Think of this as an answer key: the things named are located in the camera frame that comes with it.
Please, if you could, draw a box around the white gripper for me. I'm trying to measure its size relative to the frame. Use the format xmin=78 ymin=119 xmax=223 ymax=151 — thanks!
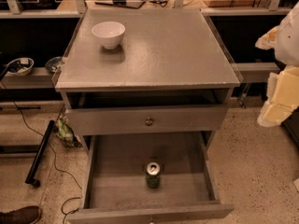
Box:
xmin=255 ymin=2 xmax=299 ymax=127

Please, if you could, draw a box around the green soda can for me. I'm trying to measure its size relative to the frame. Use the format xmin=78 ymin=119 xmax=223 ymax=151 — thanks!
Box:
xmin=145 ymin=162 xmax=161 ymax=189

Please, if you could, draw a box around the closed top drawer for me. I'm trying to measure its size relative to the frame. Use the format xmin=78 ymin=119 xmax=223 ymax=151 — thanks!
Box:
xmin=66 ymin=105 xmax=228 ymax=135

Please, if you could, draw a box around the grey drawer cabinet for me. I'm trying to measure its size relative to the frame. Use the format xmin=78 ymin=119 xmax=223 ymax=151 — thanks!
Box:
xmin=51 ymin=7 xmax=244 ymax=224

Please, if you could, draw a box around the round metal drawer knob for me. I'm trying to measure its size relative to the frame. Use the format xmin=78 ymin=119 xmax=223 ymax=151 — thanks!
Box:
xmin=145 ymin=118 xmax=153 ymax=126

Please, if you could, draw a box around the open middle drawer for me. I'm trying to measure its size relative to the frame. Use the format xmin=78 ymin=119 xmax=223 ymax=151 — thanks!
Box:
xmin=67 ymin=133 xmax=234 ymax=224

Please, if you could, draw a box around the white ceramic bowl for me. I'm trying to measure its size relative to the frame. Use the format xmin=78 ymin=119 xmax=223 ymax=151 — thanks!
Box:
xmin=92 ymin=21 xmax=126 ymax=49

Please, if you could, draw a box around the green snack bag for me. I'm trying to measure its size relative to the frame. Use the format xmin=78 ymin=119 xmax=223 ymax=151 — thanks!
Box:
xmin=54 ymin=115 xmax=81 ymax=147

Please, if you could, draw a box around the dark bowl on shelf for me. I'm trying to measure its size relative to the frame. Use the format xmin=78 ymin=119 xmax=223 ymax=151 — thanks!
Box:
xmin=45 ymin=57 xmax=63 ymax=74

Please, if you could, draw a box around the white bowl with items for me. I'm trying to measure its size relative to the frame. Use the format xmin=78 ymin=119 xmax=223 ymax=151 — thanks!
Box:
xmin=7 ymin=57 xmax=35 ymax=77

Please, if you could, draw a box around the black tube on floor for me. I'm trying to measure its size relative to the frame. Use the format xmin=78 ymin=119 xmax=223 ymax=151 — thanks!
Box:
xmin=25 ymin=120 xmax=54 ymax=188

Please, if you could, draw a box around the brown shoe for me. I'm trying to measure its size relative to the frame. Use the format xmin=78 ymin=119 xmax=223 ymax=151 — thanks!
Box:
xmin=0 ymin=205 xmax=41 ymax=224

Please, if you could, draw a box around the black floor cable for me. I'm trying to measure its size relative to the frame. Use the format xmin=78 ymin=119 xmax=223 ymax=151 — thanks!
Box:
xmin=0 ymin=81 xmax=83 ymax=224

